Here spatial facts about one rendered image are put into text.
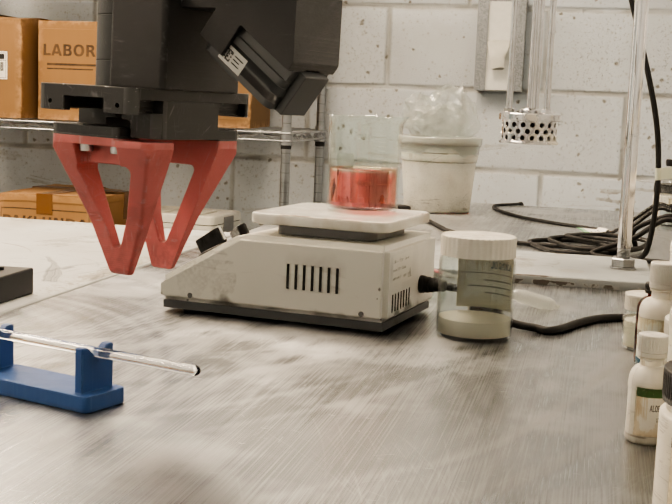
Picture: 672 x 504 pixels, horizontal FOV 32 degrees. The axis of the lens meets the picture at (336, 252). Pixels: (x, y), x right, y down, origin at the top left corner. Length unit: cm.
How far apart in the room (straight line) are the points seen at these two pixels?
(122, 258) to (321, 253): 31
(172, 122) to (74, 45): 269
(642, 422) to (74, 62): 275
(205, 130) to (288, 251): 31
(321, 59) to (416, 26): 279
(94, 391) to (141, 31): 21
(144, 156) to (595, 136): 278
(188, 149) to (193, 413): 15
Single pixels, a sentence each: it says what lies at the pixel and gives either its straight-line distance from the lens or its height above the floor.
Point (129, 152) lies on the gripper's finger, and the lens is 60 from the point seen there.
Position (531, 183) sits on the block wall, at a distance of 333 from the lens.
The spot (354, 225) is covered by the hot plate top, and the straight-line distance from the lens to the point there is 90.
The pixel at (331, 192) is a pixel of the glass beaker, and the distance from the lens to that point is 97.
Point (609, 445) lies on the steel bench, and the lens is 66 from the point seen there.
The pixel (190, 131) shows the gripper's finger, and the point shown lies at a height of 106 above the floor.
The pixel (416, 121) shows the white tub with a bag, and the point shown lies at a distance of 193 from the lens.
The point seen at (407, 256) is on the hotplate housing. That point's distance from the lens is 94.
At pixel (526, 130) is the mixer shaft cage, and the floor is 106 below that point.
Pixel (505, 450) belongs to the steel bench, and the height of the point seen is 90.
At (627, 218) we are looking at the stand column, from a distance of 130.
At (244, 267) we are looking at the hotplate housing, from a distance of 94.
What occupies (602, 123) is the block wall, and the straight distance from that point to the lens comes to 332.
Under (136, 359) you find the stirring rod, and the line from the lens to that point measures 66.
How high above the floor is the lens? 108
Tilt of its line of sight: 7 degrees down
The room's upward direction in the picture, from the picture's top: 2 degrees clockwise
